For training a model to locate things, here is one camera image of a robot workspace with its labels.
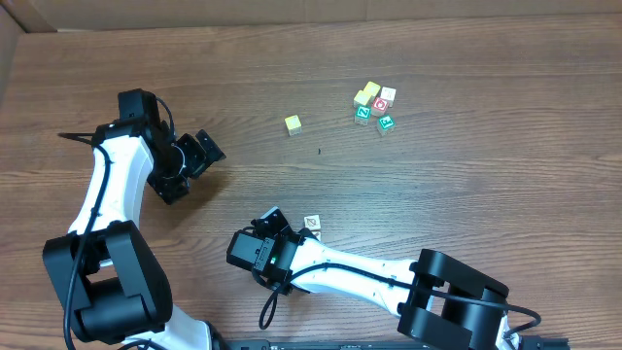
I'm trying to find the white leaf block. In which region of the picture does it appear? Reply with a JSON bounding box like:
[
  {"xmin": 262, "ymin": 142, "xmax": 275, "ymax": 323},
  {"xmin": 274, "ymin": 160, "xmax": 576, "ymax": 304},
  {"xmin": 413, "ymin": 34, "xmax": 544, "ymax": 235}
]
[{"xmin": 303, "ymin": 215, "xmax": 321, "ymax": 231}]

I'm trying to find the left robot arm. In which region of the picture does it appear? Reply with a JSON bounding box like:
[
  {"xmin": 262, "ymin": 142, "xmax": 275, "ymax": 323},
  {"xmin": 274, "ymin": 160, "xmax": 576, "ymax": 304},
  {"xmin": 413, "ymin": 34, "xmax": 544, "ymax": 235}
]
[{"xmin": 42, "ymin": 88, "xmax": 227, "ymax": 349}]

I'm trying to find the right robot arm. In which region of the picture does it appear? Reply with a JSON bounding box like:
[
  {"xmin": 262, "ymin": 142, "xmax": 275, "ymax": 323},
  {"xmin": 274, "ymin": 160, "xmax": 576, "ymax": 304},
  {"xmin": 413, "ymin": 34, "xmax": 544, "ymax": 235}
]
[{"xmin": 226, "ymin": 207, "xmax": 520, "ymax": 349}]

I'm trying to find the lone yellow block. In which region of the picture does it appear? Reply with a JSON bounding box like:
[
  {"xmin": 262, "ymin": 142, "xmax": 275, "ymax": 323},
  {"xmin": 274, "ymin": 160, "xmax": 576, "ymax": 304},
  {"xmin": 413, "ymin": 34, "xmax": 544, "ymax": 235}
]
[{"xmin": 284, "ymin": 115, "xmax": 302, "ymax": 136}]

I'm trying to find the green block letter Z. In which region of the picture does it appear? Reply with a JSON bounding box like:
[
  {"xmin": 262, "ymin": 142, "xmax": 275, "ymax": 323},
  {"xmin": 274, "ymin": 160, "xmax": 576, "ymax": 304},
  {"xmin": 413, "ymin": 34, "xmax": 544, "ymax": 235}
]
[{"xmin": 354, "ymin": 105, "xmax": 370, "ymax": 125}]

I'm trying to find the green block right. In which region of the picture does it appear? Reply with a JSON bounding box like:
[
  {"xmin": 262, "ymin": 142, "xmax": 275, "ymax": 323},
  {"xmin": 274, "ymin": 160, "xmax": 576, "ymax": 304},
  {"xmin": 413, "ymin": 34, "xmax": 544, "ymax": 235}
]
[{"xmin": 377, "ymin": 115, "xmax": 396, "ymax": 136}]

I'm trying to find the yellow block lower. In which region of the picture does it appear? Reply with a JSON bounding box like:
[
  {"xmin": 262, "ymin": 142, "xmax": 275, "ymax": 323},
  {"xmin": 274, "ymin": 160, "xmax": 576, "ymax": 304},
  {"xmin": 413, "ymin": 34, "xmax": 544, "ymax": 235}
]
[{"xmin": 353, "ymin": 90, "xmax": 375, "ymax": 108}]

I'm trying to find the red block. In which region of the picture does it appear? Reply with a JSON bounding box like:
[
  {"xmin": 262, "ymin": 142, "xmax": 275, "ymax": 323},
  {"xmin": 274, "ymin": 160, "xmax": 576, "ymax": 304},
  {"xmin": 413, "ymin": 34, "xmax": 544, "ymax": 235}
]
[{"xmin": 370, "ymin": 97, "xmax": 389, "ymax": 117}]

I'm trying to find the yellow block upper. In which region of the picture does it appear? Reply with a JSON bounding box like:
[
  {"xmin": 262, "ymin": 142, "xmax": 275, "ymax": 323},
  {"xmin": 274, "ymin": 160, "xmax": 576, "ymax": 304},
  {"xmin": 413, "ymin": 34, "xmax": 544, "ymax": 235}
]
[{"xmin": 363, "ymin": 81, "xmax": 381, "ymax": 98}]

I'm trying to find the white block top right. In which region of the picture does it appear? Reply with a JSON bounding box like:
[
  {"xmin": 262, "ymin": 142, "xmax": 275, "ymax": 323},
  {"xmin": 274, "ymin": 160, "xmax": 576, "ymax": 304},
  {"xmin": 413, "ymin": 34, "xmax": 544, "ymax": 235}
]
[{"xmin": 380, "ymin": 87, "xmax": 397, "ymax": 107}]

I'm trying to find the cardboard box wall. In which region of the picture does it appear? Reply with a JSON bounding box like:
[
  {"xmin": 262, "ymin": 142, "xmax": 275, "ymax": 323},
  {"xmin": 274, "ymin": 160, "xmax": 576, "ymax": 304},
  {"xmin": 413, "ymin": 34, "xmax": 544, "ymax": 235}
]
[{"xmin": 4, "ymin": 1, "xmax": 621, "ymax": 99}]

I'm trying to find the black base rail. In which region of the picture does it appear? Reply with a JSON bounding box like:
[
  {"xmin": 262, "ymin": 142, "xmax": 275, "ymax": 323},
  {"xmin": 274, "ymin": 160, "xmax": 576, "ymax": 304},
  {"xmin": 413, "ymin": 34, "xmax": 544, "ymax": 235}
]
[{"xmin": 212, "ymin": 335, "xmax": 570, "ymax": 350}]

